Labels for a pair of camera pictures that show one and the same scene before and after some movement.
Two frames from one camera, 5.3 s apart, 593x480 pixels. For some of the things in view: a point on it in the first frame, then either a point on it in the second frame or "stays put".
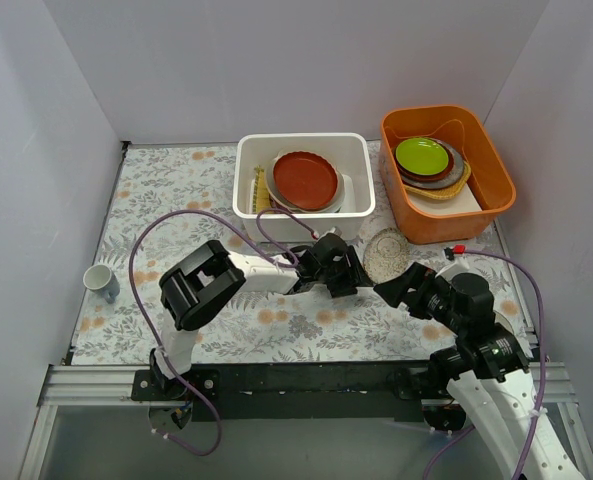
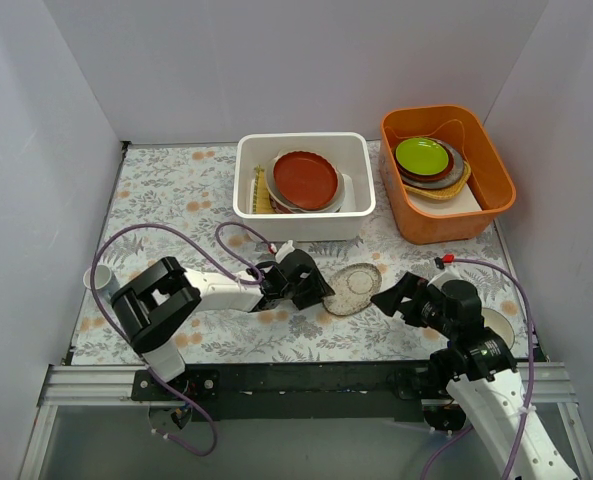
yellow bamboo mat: [261, 197] stays put
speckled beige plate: [386, 253] -> [354, 285]
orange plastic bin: [489, 180] stays put
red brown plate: [304, 180] stays put
